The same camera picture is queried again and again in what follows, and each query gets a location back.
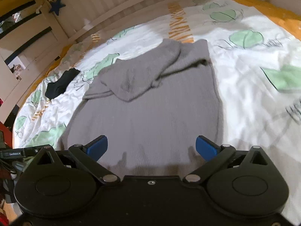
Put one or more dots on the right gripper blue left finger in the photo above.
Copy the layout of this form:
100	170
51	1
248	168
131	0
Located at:
87	156

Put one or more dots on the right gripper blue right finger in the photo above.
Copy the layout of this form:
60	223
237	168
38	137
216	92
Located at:
215	157

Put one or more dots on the grey knitted sweater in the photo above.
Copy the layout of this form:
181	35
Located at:
151	108

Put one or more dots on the black sock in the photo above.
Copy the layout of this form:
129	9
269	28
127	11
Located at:
54	89

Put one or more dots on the white patterned duvet cover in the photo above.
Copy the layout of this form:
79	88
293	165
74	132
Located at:
257	64

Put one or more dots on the dark blue star decoration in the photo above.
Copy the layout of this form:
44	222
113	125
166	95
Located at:
56	6

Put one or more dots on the orange bed sheet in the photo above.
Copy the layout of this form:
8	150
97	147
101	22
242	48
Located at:
286	19

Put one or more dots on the white cabinet with black handles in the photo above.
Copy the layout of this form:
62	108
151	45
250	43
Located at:
27	48

